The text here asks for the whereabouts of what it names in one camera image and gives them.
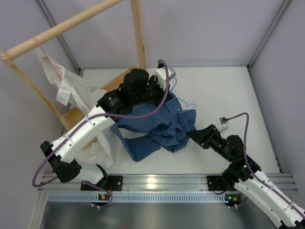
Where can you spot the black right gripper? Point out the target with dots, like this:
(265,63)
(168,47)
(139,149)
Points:
(203,137)

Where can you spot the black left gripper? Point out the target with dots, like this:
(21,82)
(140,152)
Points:
(162,93)

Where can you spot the blue plaid shirt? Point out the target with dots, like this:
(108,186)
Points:
(167,129)

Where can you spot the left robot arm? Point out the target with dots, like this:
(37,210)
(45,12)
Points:
(138,87)

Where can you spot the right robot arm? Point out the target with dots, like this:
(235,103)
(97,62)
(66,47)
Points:
(246,176)

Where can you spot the white table cover sheet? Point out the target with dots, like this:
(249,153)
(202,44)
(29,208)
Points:
(214,92)

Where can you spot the white cloth garment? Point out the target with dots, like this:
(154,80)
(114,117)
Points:
(82,94)

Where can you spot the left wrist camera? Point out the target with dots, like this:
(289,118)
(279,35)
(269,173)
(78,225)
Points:
(160,73)

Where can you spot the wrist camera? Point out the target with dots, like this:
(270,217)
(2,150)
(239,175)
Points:
(160,73)
(223,124)

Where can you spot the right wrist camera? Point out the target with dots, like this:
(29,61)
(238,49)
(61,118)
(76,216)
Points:
(223,124)

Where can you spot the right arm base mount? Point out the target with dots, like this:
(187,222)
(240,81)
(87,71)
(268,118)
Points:
(221,183)

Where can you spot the aluminium mounting rail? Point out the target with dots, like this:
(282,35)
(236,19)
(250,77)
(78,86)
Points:
(166,183)

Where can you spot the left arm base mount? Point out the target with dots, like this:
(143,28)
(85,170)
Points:
(113,183)

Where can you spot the slotted white cable duct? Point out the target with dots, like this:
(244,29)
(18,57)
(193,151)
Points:
(141,198)

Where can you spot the pink wire hanger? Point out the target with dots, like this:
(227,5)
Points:
(47,57)

